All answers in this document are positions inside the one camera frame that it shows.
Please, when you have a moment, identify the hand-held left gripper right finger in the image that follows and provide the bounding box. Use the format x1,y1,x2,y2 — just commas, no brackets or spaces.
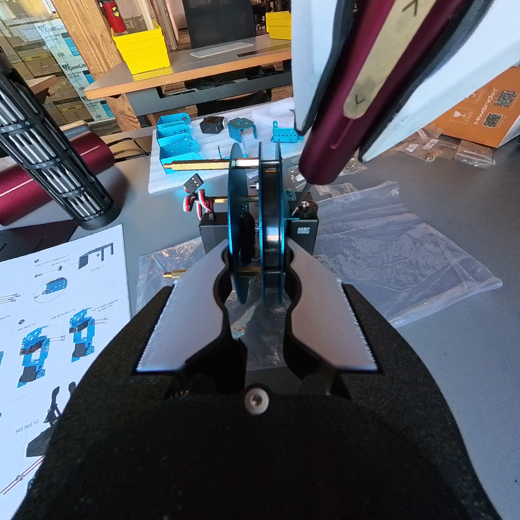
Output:
284,238,379,373

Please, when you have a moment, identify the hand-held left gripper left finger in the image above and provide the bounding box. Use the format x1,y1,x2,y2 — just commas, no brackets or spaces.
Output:
136,239,233,373

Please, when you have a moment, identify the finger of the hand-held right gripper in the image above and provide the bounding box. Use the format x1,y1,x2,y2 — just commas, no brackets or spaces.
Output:
359,0,520,164
291,0,360,137

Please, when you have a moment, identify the magenta electric screwdriver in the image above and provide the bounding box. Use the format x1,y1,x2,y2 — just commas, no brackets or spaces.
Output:
296,0,462,212

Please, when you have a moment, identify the blue disc robot base assembly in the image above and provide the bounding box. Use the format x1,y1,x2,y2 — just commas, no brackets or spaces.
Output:
162,140,321,306

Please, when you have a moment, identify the grey desk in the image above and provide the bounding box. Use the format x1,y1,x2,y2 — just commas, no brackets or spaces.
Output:
0,124,520,520

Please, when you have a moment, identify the orange cardboard box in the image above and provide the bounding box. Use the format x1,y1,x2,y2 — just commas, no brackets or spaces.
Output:
437,65,520,149

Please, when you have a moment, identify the small yellow storage bin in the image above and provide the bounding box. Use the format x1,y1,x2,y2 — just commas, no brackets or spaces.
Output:
266,11,292,40

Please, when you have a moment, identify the pile of small screw bags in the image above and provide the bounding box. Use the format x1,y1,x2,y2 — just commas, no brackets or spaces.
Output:
339,126,497,176

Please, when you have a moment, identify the printed instruction sheet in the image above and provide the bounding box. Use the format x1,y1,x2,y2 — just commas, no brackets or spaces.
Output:
0,223,132,504

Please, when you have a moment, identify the clear plastic bag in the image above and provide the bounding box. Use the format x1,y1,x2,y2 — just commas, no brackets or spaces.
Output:
137,181,503,370

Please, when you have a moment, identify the white keyboard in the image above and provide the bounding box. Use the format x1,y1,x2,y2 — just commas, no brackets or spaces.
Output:
190,40,257,58

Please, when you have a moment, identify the black monitor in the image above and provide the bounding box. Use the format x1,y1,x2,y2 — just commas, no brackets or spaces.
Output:
181,0,257,49

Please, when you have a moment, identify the wooden top background table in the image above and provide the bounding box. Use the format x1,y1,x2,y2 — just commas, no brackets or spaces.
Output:
83,34,293,118

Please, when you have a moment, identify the white foam sheet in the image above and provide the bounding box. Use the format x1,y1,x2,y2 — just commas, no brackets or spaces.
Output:
147,116,303,195

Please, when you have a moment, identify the black flat tray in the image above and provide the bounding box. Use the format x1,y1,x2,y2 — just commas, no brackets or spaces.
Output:
0,221,78,262

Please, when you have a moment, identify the large yellow storage bin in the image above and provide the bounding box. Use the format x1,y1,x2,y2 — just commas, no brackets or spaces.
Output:
112,20,171,76

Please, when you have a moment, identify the red fire extinguisher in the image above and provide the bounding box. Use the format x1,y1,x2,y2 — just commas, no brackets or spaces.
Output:
99,0,127,33

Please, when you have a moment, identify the black screwdriver bit holder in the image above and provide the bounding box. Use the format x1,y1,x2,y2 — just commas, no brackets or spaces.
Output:
0,53,121,231

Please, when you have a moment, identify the magenta cylindrical case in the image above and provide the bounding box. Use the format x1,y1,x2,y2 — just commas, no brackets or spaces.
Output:
0,133,115,226

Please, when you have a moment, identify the wooden pillar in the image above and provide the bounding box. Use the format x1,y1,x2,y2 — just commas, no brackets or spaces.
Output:
51,0,143,132

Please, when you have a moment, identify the blue perforated L bracket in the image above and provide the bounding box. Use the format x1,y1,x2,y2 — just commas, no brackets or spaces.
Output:
271,121,305,144

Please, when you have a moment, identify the teal perforated bracket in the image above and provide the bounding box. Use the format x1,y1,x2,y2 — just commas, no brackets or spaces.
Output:
227,117,259,144

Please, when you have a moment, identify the red white servo cable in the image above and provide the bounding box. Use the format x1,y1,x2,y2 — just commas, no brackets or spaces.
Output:
181,175,215,222

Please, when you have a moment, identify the large blue U bracket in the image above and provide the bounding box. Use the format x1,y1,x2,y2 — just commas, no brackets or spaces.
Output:
156,114,192,141
158,137,203,178

